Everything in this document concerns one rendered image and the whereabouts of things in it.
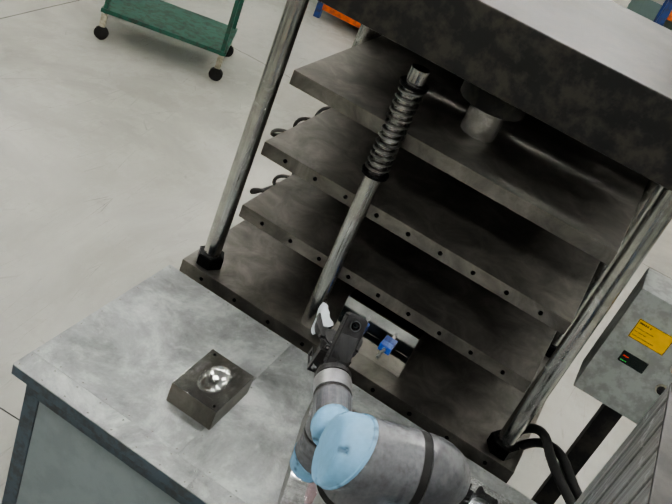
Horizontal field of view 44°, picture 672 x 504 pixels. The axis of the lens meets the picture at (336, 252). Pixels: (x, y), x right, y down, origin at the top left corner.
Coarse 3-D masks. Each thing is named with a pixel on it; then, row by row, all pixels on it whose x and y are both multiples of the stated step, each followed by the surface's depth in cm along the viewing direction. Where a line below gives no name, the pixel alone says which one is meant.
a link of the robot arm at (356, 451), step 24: (336, 432) 121; (360, 432) 118; (384, 432) 120; (408, 432) 122; (336, 456) 117; (360, 456) 117; (384, 456) 118; (408, 456) 118; (432, 456) 120; (336, 480) 117; (360, 480) 117; (384, 480) 118; (408, 480) 118
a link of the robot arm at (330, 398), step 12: (324, 384) 157; (336, 384) 157; (324, 396) 154; (336, 396) 154; (348, 396) 156; (312, 408) 156; (324, 408) 152; (336, 408) 151; (348, 408) 153; (312, 420) 152; (324, 420) 149; (312, 432) 150
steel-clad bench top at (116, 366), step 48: (144, 288) 264; (192, 288) 273; (96, 336) 240; (144, 336) 247; (192, 336) 254; (240, 336) 262; (48, 384) 220; (96, 384) 226; (144, 384) 232; (288, 384) 252; (144, 432) 218; (192, 432) 224; (240, 432) 230; (288, 432) 237; (192, 480) 212; (240, 480) 217; (480, 480) 249
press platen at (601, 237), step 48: (384, 48) 301; (336, 96) 252; (384, 96) 264; (432, 96) 279; (432, 144) 247; (480, 144) 260; (528, 144) 275; (576, 144) 292; (480, 192) 243; (528, 192) 243; (576, 192) 256; (624, 192) 271; (576, 240) 236
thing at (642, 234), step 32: (288, 0) 237; (288, 32) 241; (256, 96) 253; (256, 128) 258; (224, 192) 272; (224, 224) 278; (640, 224) 218; (640, 256) 220; (608, 288) 226; (576, 320) 236; (576, 352) 239; (544, 384) 246; (512, 416) 257; (512, 448) 261
